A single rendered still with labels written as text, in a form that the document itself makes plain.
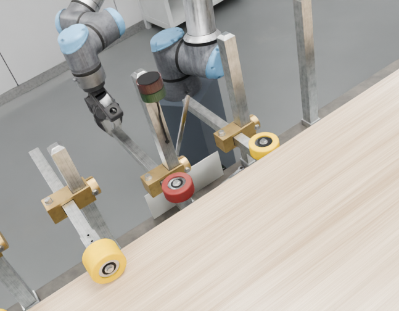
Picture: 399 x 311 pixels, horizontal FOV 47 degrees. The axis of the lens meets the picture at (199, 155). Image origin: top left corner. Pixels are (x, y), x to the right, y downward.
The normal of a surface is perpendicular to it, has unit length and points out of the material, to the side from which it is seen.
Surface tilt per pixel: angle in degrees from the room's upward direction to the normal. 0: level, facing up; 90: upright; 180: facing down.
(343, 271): 0
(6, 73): 90
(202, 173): 90
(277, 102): 0
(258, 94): 0
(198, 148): 90
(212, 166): 90
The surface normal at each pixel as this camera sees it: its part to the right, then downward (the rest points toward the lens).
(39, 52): 0.60, 0.42
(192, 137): -0.36, 0.67
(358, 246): -0.22, -0.74
